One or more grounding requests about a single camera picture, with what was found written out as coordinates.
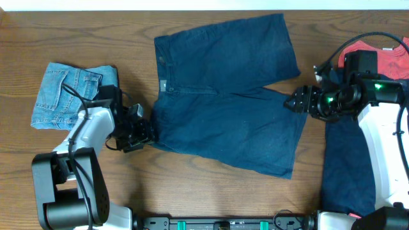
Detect dark navy blue shorts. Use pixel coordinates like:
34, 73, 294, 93
151, 14, 306, 179

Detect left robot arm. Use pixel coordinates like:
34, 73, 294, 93
31, 102, 154, 229

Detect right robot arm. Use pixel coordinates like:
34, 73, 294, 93
284, 50, 408, 229

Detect folded light blue denim shorts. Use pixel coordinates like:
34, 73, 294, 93
31, 63, 118, 130

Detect dark navy garment pile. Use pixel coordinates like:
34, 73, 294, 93
321, 116, 375, 216

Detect red t-shirt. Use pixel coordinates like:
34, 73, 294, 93
337, 40, 408, 80

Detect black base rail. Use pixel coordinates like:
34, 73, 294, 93
132, 210, 317, 230

